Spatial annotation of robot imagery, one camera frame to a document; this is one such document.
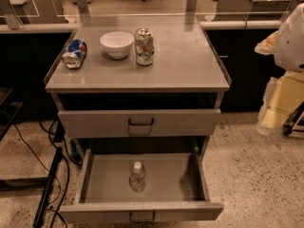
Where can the grey background cabinet right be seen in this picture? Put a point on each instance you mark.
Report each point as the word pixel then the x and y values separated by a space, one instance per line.
pixel 240 10

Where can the black bar on floor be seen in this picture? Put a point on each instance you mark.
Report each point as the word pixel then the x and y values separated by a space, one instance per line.
pixel 39 217

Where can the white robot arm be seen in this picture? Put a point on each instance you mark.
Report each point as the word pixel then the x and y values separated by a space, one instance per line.
pixel 289 49

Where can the white ceramic bowl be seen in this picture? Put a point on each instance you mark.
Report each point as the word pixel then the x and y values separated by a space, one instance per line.
pixel 117 44

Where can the green white upright soda can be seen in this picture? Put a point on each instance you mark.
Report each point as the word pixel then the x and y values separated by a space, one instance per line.
pixel 144 46

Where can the white horizontal rail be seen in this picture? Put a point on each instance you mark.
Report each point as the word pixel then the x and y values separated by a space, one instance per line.
pixel 215 25

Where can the blue pepsi can lying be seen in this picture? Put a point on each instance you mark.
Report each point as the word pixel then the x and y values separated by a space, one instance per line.
pixel 74 54

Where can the clear plastic water bottle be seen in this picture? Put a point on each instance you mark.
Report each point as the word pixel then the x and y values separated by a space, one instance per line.
pixel 137 176

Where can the grey open middle drawer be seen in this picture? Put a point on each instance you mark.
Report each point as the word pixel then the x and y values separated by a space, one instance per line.
pixel 175 190

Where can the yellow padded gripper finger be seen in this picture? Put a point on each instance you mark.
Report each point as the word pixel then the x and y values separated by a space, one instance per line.
pixel 282 97

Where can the wheeled cart base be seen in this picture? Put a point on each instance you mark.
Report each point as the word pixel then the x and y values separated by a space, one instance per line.
pixel 293 121

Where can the grey background cabinet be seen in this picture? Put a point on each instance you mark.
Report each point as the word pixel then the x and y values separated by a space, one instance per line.
pixel 39 11
pixel 240 10

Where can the grey background cabinet left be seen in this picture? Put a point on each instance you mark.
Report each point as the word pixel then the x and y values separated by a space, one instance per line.
pixel 39 11

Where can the grey closed top drawer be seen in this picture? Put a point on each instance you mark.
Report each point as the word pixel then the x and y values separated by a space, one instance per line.
pixel 139 123

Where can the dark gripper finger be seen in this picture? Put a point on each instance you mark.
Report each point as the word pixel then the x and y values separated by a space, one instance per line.
pixel 267 46

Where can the grey drawer cabinet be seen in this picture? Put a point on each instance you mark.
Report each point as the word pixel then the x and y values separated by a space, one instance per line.
pixel 186 74

